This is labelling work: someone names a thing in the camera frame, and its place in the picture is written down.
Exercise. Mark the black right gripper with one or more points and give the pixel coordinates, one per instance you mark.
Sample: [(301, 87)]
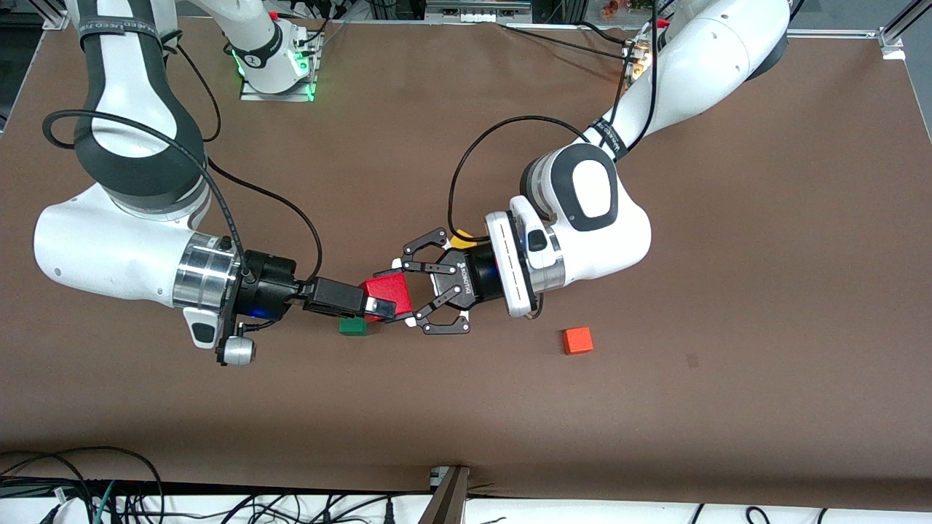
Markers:
[(268, 285)]

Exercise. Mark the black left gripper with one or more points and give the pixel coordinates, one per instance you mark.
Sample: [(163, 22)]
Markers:
[(477, 274)]

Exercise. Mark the red wooden block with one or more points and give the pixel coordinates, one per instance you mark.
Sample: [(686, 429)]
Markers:
[(389, 291)]

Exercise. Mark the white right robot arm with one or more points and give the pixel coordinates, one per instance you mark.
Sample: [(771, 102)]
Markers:
[(109, 247)]

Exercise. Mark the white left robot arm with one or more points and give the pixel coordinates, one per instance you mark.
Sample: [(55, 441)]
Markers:
[(604, 240)]

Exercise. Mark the green wooden block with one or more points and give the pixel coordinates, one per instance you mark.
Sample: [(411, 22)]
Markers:
[(353, 328)]

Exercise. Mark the yellow wooden block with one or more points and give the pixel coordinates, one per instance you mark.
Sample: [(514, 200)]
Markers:
[(462, 236)]

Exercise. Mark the orange wooden block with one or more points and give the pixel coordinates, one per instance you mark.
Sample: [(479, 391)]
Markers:
[(577, 340)]

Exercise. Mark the white round mounting plate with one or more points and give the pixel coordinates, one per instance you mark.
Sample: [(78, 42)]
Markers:
[(510, 291)]

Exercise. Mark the grey aluminium beam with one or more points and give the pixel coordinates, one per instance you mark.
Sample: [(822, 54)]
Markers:
[(445, 502)]

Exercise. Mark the grey power strip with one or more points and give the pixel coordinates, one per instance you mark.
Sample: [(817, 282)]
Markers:
[(477, 13)]

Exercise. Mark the small metal table bracket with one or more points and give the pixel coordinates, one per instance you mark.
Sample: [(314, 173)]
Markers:
[(439, 475)]

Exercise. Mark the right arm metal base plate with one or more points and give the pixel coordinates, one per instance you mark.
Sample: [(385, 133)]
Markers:
[(251, 96)]

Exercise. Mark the aluminium corner bracket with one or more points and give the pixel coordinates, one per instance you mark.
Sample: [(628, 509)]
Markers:
[(55, 22), (891, 44)]

